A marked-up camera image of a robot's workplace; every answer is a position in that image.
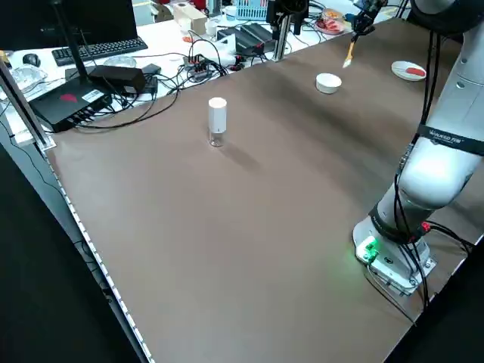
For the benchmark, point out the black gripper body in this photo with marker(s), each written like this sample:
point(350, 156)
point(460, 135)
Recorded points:
point(365, 18)
point(293, 5)

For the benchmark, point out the yellow oil brush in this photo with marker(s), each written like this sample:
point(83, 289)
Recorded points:
point(350, 51)

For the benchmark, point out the white oil pot clear base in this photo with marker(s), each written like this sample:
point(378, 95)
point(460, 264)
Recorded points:
point(217, 117)

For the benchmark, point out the metal bowl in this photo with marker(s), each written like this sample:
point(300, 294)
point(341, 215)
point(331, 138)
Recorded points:
point(324, 17)

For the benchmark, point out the white bowl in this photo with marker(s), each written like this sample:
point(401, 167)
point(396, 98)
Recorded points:
point(327, 87)

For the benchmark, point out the yellow plate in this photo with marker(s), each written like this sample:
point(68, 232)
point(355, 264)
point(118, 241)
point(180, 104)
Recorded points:
point(346, 24)

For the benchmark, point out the blue cloth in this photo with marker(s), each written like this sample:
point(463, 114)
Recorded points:
point(349, 17)

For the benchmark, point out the pink plate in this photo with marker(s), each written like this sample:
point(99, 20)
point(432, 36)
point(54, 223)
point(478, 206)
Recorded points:
point(321, 31)

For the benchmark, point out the red cooked shrimp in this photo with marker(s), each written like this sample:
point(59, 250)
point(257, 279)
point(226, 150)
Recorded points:
point(331, 25)

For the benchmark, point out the black power supply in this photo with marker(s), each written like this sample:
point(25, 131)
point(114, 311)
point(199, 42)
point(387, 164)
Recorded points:
point(253, 36)

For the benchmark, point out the orange bread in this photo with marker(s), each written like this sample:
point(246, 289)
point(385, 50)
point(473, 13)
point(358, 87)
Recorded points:
point(332, 14)

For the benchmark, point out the blue plastic basket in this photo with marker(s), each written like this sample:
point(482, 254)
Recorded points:
point(251, 11)

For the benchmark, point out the white round plate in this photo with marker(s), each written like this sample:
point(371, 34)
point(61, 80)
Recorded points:
point(399, 70)

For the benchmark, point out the white adapter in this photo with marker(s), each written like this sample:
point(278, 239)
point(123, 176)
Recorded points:
point(227, 41)

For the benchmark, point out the red sausage on skewer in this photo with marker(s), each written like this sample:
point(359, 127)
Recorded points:
point(415, 70)

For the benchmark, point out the white cup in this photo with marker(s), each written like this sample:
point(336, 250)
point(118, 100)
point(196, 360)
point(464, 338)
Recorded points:
point(211, 28)

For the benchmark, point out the cardboard box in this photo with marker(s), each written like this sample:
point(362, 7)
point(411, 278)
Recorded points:
point(193, 17)

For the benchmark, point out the grey usb hub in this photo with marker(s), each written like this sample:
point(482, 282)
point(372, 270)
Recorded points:
point(196, 64)

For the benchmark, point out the clear glass cup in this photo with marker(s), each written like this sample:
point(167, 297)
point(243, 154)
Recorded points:
point(184, 25)

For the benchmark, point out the small black adapter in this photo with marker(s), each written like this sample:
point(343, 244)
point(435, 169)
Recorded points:
point(151, 69)

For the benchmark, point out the clear glass dish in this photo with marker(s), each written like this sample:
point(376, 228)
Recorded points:
point(121, 61)

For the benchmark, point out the black power brick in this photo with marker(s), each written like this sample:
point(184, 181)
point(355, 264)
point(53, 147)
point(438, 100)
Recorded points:
point(117, 77)

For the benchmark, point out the black monitor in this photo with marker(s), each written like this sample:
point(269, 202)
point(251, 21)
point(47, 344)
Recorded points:
point(106, 19)

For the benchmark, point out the black keyboard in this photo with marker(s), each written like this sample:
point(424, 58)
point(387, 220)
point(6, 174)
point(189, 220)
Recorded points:
point(98, 51)

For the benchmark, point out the black stand pole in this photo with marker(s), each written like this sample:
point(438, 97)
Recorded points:
point(72, 41)

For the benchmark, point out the black box with red logo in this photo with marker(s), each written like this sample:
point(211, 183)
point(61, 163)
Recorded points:
point(64, 107)

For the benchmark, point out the black computer mouse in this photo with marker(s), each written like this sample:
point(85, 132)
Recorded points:
point(31, 59)

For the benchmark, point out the clear plastic container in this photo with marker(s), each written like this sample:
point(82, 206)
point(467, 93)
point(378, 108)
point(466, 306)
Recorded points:
point(28, 77)

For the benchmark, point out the aluminium upright post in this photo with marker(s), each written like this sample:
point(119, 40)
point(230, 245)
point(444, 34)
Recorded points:
point(281, 49)

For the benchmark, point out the aluminium frame profile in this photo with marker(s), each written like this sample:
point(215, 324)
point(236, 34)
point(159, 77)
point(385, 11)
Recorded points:
point(22, 109)

